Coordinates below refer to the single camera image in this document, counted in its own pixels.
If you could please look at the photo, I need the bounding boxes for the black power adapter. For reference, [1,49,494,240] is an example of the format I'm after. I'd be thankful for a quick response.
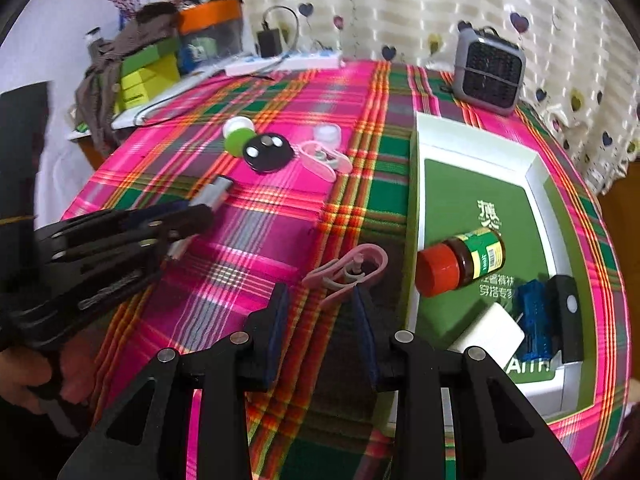
[257,28,283,58]

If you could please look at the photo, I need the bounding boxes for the heart-patterned white curtain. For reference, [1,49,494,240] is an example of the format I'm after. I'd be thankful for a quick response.
[243,0,639,194]

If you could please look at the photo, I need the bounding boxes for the brown cloth garment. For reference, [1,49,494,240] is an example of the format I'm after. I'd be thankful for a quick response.
[75,1,179,157]

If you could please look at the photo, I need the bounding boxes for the white long flat board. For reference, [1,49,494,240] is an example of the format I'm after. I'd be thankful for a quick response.
[67,52,252,141]

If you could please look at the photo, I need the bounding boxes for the black rectangular device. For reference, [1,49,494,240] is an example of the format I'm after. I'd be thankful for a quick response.
[547,274,584,364]

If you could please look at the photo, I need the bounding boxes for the pink plastic clip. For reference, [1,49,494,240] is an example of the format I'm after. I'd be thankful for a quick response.
[302,244,388,309]

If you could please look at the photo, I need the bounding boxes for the red-capped brown jar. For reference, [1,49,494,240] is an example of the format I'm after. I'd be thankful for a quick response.
[414,228,506,297]

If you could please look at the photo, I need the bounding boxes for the black round disc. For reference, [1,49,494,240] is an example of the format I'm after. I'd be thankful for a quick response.
[242,132,295,174]

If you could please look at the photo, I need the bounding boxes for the white green spool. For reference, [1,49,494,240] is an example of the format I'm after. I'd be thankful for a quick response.
[222,116,256,157]

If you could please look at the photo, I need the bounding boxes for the translucent white round lid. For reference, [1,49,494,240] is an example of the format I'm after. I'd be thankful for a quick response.
[312,124,342,150]

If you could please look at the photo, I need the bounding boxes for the pink contact lens case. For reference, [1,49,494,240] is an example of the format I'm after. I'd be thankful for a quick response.
[298,141,352,183]

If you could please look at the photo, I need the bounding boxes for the pink green plaid tablecloth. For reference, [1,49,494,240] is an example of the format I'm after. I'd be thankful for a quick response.
[68,61,630,479]

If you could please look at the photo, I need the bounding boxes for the white cube block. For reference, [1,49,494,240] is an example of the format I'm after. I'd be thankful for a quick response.
[448,302,525,368]

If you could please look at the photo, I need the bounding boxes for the grey mini fan heater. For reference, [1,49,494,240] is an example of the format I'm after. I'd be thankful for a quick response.
[451,26,526,116]

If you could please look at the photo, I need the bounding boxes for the orange-lidded storage bin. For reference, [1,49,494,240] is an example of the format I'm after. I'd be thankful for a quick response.
[177,0,243,75]

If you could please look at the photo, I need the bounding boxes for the white green shallow box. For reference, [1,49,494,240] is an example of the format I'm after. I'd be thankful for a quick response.
[401,113,597,420]

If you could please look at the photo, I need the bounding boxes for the white power strip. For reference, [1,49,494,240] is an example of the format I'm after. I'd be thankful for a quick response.
[224,50,343,77]

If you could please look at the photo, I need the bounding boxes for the silver metallic clip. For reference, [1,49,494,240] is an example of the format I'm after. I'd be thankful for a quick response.
[168,176,234,260]

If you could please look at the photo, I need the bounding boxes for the yellow green cardboard box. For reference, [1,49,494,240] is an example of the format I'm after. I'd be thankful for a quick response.
[114,37,180,115]

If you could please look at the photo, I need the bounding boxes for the black cable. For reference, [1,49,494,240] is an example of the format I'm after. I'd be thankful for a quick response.
[130,4,303,129]

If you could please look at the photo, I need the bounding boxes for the person's left hand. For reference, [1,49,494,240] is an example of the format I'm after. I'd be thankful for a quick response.
[1,334,99,414]

